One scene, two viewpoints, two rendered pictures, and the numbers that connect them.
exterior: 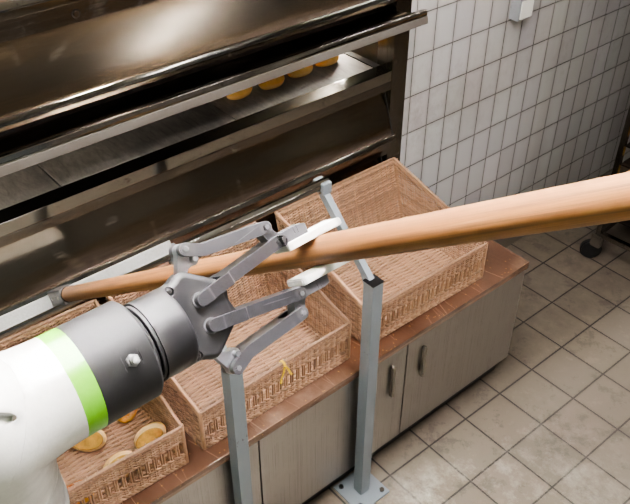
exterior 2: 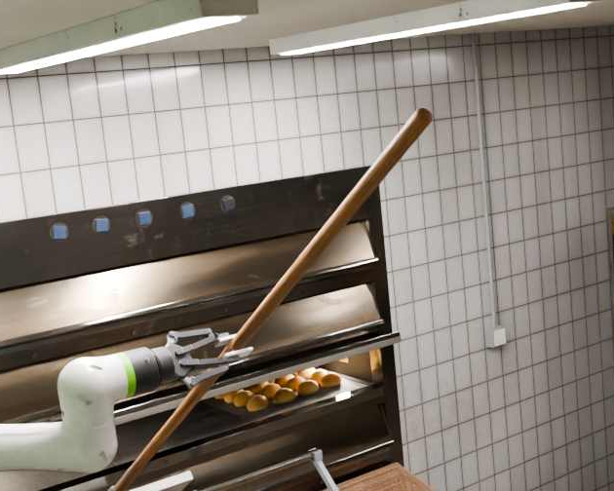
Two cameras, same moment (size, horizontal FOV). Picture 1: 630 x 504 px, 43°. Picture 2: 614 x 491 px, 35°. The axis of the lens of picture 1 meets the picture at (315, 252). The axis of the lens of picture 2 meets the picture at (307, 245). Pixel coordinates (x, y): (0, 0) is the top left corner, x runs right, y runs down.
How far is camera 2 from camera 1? 1.46 m
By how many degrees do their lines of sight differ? 30
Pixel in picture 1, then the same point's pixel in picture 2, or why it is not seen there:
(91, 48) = not seen: hidden behind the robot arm
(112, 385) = (137, 368)
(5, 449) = (96, 378)
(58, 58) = not seen: hidden behind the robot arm
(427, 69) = (416, 386)
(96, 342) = (133, 354)
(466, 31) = (447, 356)
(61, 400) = (118, 368)
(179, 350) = (166, 364)
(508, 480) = not seen: outside the picture
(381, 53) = (374, 373)
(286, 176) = (297, 471)
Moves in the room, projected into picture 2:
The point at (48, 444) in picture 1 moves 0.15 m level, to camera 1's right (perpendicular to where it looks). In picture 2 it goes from (112, 384) to (188, 378)
